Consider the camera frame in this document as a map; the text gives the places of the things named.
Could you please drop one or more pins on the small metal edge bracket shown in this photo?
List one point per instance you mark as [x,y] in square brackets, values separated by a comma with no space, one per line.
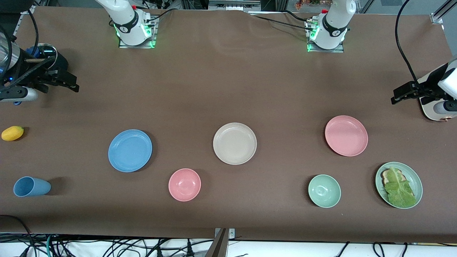
[232,233]

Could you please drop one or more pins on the green plate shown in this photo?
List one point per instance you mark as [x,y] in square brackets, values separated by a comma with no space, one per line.
[416,178]

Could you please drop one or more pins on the green lettuce leaf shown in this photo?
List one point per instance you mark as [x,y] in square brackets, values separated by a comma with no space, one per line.
[400,191]

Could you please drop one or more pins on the brown table cover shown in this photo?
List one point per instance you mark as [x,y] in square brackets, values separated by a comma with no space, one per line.
[214,89]

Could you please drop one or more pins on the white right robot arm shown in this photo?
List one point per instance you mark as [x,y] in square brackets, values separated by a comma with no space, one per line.
[130,28]

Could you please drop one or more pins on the beige plate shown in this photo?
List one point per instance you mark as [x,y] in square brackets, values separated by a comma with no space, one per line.
[234,143]

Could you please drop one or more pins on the grey metal frame bracket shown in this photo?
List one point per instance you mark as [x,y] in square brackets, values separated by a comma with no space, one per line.
[234,4]

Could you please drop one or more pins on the blue plate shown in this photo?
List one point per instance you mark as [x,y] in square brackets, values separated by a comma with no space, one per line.
[130,150]

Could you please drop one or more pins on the pink plate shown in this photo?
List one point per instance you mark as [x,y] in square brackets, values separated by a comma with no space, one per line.
[346,135]

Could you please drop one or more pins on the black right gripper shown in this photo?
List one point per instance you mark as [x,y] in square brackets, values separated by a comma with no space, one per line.
[53,65]

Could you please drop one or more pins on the orange plant decoration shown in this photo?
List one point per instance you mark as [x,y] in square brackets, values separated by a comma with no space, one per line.
[307,3]

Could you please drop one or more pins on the toasted bread slice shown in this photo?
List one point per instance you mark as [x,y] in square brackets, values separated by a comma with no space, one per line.
[385,175]

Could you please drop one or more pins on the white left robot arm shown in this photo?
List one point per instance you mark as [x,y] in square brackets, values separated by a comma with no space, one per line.
[334,21]

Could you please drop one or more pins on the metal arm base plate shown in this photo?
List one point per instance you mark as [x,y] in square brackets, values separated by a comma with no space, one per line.
[142,45]
[339,50]

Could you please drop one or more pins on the small green bowl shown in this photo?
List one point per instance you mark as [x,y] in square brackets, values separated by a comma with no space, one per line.
[324,191]

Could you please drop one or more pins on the dark brown beam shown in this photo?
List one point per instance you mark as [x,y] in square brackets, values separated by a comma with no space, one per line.
[218,246]

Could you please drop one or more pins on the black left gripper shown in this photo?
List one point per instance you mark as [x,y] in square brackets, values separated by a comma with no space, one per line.
[427,86]

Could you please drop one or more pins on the yellow lemon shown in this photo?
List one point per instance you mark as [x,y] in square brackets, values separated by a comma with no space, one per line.
[12,133]

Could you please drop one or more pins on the beige toaster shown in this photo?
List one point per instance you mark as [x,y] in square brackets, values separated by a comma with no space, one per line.
[437,116]

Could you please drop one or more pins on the small pink bowl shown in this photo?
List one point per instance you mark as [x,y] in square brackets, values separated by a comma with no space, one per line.
[184,185]

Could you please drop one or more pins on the blue plastic cup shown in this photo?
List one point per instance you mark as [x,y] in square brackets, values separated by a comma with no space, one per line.
[32,186]

